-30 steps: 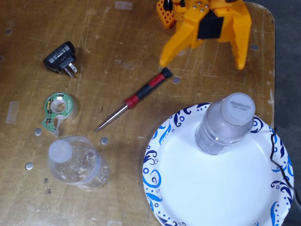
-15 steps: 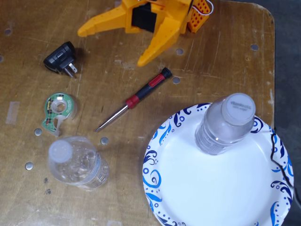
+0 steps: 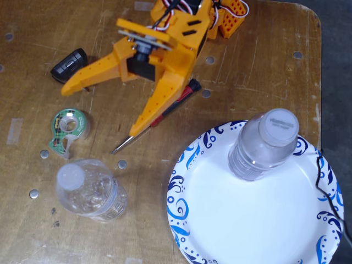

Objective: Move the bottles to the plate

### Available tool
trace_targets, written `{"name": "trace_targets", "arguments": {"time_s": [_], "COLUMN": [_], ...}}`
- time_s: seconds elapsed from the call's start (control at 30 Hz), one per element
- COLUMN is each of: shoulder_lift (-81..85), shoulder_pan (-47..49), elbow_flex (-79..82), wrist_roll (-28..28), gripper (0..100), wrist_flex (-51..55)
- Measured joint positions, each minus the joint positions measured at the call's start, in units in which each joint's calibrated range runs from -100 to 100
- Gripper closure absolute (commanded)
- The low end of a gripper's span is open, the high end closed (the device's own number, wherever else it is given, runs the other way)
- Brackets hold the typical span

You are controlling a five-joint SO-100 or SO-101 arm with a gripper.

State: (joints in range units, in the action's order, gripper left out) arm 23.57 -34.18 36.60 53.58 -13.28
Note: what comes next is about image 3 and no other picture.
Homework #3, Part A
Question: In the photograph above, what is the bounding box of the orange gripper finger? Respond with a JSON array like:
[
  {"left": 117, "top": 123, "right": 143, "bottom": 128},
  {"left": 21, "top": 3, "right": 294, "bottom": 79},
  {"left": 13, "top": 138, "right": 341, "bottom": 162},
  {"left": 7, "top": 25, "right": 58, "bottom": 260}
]
[{"left": 60, "top": 41, "right": 130, "bottom": 96}]

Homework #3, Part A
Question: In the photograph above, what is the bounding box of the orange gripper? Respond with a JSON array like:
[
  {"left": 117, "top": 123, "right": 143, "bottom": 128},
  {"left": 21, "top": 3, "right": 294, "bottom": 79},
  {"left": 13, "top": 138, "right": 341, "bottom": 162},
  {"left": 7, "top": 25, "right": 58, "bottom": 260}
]
[{"left": 120, "top": 0, "right": 213, "bottom": 137}]

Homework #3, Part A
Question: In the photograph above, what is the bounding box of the vitaminwater bottle with purple label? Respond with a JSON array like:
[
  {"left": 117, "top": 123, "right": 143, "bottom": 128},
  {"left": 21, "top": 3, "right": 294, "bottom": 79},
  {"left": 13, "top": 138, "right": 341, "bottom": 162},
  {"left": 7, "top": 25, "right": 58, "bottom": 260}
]
[{"left": 227, "top": 108, "right": 300, "bottom": 182}]

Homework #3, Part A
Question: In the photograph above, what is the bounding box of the clear plastic water bottle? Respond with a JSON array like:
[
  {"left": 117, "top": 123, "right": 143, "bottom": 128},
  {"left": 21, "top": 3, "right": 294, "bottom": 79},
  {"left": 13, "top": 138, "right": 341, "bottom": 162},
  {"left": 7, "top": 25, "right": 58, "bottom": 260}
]
[{"left": 54, "top": 158, "right": 129, "bottom": 222}]

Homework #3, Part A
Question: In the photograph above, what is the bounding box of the white paper plate blue print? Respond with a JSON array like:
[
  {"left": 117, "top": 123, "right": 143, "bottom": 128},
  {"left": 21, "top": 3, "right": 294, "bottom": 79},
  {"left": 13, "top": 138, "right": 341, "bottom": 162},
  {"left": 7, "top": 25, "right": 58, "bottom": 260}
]
[{"left": 166, "top": 119, "right": 344, "bottom": 264}]

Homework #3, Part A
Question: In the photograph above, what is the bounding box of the black power plug adapter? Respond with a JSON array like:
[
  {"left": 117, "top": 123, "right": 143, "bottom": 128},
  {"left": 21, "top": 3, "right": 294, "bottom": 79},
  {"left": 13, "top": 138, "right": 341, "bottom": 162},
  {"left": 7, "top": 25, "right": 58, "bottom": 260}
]
[{"left": 50, "top": 48, "right": 89, "bottom": 85}]

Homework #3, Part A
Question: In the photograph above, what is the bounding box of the red black screwdriver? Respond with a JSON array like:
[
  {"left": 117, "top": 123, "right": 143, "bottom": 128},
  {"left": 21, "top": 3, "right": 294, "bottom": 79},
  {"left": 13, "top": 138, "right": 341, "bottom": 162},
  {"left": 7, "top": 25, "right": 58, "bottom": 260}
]
[{"left": 111, "top": 78, "right": 202, "bottom": 155}]

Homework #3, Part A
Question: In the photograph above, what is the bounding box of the green tape dispenser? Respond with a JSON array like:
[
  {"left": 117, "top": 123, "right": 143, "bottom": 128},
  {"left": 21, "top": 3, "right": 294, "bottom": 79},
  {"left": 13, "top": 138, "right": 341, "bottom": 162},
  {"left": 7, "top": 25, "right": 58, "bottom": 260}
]
[{"left": 48, "top": 107, "right": 91, "bottom": 160}]

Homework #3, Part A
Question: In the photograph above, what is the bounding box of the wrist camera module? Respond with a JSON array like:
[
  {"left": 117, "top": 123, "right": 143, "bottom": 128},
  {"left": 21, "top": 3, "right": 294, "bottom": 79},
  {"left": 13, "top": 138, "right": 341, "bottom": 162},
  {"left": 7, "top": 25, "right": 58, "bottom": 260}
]
[{"left": 115, "top": 18, "right": 174, "bottom": 64}]

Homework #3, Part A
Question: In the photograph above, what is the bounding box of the servo wire bundle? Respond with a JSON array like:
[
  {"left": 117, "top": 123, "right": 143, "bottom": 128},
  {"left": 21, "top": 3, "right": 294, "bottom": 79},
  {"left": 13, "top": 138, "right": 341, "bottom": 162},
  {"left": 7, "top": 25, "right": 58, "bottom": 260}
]
[{"left": 147, "top": 0, "right": 250, "bottom": 31}]

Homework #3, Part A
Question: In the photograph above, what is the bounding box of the thin black cable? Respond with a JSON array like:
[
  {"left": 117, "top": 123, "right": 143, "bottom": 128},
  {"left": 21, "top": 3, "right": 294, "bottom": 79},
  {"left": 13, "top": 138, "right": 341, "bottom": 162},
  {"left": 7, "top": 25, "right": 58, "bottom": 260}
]
[{"left": 314, "top": 148, "right": 352, "bottom": 243}]

